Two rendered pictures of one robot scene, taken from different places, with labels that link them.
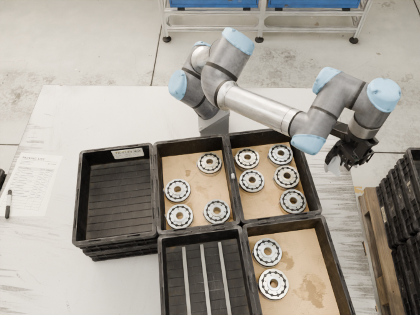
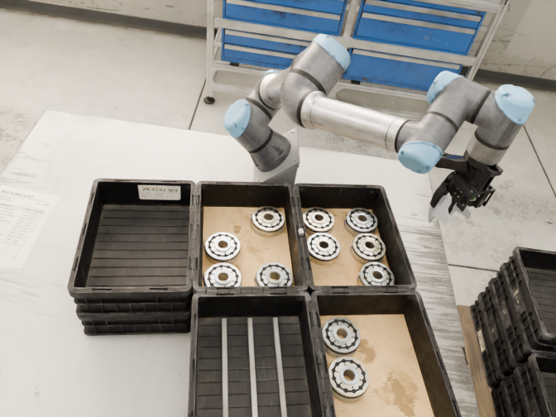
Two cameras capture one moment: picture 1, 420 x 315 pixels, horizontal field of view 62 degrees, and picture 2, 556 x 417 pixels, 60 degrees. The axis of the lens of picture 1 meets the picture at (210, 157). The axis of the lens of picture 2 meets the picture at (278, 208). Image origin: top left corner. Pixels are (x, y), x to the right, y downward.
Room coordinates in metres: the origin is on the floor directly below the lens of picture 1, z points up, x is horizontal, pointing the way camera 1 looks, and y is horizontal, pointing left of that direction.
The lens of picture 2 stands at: (-0.25, 0.11, 1.96)
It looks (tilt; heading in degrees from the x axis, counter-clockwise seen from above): 46 degrees down; 352
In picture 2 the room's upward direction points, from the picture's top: 10 degrees clockwise
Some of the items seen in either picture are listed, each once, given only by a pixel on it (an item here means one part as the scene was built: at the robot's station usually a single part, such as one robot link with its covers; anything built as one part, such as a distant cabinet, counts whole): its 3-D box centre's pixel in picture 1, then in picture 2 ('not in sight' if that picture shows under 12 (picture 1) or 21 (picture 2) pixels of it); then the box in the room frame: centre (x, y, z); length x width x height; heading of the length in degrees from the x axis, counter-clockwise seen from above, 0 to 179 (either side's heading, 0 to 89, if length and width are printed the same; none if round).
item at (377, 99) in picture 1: (375, 102); (503, 116); (0.54, -0.41, 1.45); 0.09 x 0.08 x 0.11; 53
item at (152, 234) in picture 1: (115, 190); (139, 232); (0.60, 0.37, 0.92); 0.40 x 0.30 x 0.02; 5
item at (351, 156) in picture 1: (355, 145); (472, 179); (0.52, -0.41, 1.29); 0.09 x 0.08 x 0.12; 23
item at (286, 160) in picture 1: (280, 154); (361, 219); (0.77, -0.30, 0.86); 0.10 x 0.10 x 0.01
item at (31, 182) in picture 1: (29, 182); (7, 223); (0.78, 0.84, 0.70); 0.33 x 0.23 x 0.01; 175
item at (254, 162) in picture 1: (247, 157); (318, 218); (0.76, -0.16, 0.86); 0.10 x 0.10 x 0.01
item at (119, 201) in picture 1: (119, 196); (141, 244); (0.60, 0.37, 0.87); 0.40 x 0.30 x 0.11; 5
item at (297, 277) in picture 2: (194, 187); (246, 244); (0.63, 0.07, 0.87); 0.40 x 0.30 x 0.11; 5
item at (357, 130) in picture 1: (365, 124); (487, 147); (0.54, -0.41, 1.37); 0.08 x 0.08 x 0.05
